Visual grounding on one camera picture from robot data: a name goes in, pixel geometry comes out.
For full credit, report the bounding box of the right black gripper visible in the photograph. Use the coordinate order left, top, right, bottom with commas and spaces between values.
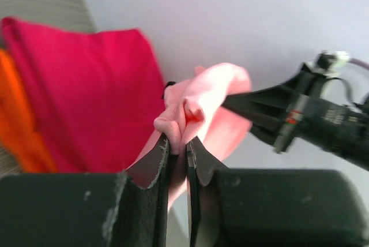
222, 61, 368, 169

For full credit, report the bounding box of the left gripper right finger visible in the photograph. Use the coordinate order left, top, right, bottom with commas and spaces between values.
186, 139, 368, 246

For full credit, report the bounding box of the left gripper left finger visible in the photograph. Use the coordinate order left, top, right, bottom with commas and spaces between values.
1, 135, 170, 246

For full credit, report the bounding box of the light pink t shirt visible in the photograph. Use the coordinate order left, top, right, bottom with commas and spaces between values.
123, 63, 251, 207

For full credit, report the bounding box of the folded magenta t shirt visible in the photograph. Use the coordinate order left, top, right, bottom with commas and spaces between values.
1, 17, 160, 173

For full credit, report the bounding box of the folded orange t shirt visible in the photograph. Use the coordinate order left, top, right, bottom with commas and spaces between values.
1, 49, 58, 173

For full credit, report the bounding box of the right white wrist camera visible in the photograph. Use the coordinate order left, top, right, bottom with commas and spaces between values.
316, 51, 351, 71

